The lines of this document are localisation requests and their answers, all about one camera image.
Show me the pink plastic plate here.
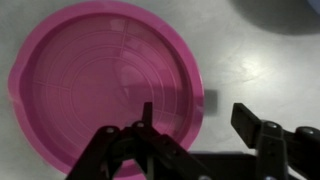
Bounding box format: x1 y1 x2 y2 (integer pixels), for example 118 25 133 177
7 0 205 178

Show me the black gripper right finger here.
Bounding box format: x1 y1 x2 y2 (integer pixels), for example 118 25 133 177
231 103 320 180

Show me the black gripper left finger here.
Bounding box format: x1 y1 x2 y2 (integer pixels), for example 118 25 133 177
66 102 214 180

